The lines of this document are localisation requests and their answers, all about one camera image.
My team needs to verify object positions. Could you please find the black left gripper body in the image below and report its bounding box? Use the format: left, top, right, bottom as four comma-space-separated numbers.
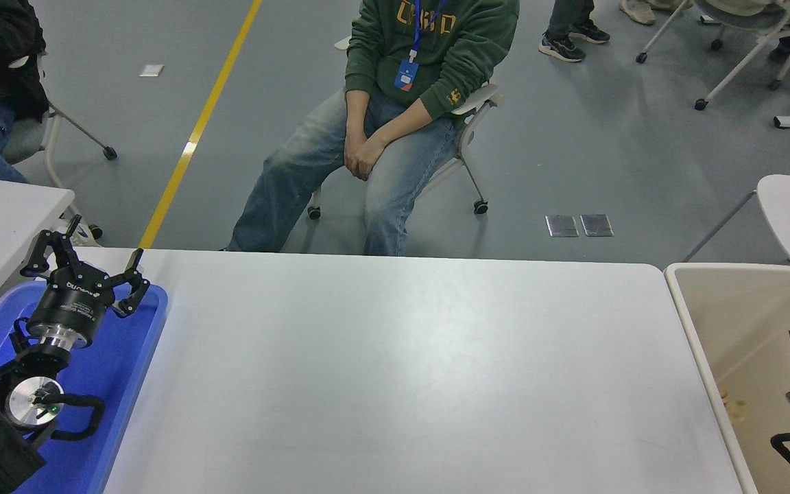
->
27, 269, 117, 338

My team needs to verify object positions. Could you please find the person's right hand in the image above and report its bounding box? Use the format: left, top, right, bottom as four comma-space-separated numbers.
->
344, 134, 370, 176

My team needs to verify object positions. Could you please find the person's left hand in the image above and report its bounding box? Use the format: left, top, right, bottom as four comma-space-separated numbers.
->
354, 141, 387, 182

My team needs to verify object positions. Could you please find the large pale bin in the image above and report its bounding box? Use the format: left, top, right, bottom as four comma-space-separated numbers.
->
664, 263, 790, 494

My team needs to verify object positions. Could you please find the blue plastic tray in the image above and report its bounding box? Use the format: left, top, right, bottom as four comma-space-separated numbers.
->
0, 280, 169, 494

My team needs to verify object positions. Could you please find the white-framed wheeled chair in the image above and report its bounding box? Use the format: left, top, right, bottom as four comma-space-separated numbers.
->
635, 0, 790, 112

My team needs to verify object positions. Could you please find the blue lanyard with badge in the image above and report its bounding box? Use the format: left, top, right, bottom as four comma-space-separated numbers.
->
394, 0, 447, 92

